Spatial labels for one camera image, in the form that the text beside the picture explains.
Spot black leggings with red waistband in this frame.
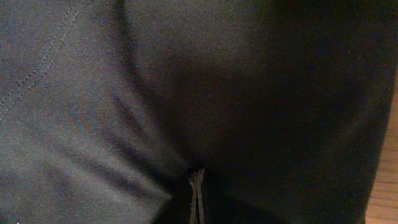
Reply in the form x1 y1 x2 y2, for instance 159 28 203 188
1 0 397 223

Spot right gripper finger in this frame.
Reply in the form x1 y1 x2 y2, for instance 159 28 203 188
152 169 198 224
197 168 268 224

